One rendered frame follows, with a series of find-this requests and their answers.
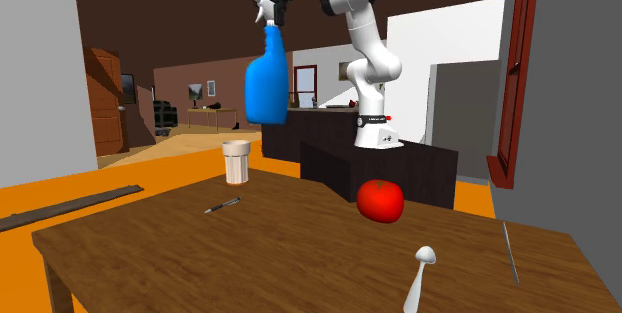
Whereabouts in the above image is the blue spray bottle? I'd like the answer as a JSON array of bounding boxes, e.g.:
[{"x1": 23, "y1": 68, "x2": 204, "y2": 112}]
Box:
[{"x1": 243, "y1": 0, "x2": 290, "y2": 126}]

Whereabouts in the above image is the red framed window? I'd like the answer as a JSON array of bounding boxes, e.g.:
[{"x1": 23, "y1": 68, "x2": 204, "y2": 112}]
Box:
[{"x1": 292, "y1": 64, "x2": 319, "y2": 109}]

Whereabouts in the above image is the light wooden side table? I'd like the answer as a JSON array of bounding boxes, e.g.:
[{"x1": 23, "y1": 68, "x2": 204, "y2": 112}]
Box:
[{"x1": 185, "y1": 83, "x2": 240, "y2": 133}]

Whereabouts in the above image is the dark kitchen counter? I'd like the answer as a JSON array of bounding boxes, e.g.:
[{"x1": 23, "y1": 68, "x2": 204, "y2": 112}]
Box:
[{"x1": 260, "y1": 106, "x2": 361, "y2": 165}]

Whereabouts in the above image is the black shelf unit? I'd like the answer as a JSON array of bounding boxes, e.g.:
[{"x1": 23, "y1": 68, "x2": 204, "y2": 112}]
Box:
[{"x1": 152, "y1": 99, "x2": 179, "y2": 129}]

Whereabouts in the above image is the beige ribbed cup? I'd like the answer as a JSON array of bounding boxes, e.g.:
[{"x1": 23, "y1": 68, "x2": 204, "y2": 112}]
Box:
[{"x1": 221, "y1": 139, "x2": 252, "y2": 186}]

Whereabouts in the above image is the brown wooden door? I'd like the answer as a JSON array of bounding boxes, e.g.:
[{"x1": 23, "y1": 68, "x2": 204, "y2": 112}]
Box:
[{"x1": 82, "y1": 46, "x2": 131, "y2": 158}]

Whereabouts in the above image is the dark robot stand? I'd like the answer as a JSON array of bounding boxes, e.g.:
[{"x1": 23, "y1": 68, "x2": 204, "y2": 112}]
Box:
[{"x1": 299, "y1": 139, "x2": 460, "y2": 211}]

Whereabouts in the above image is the black and silver pen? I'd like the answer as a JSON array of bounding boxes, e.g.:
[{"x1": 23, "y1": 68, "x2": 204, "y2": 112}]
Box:
[{"x1": 203, "y1": 196, "x2": 242, "y2": 215}]

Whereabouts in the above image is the red tomato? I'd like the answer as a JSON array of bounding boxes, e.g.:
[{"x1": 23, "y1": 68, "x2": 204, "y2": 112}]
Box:
[{"x1": 355, "y1": 178, "x2": 406, "y2": 225}]

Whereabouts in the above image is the red framed door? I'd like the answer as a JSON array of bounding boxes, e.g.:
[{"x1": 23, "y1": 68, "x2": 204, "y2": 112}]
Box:
[{"x1": 485, "y1": 0, "x2": 543, "y2": 191}]

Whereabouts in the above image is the brown wooden table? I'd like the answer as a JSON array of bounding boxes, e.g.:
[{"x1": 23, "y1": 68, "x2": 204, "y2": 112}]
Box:
[{"x1": 30, "y1": 167, "x2": 622, "y2": 313}]

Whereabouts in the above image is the dark wooden plank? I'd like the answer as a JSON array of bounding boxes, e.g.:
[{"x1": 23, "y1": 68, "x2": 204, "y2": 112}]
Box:
[{"x1": 0, "y1": 184, "x2": 145, "y2": 234}]

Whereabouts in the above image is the white spoon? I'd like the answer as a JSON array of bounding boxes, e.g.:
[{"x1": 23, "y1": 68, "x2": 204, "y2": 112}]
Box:
[{"x1": 401, "y1": 245, "x2": 438, "y2": 313}]

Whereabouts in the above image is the thin grey metal rod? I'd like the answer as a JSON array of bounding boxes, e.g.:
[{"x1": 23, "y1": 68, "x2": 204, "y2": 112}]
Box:
[{"x1": 501, "y1": 221, "x2": 521, "y2": 287}]

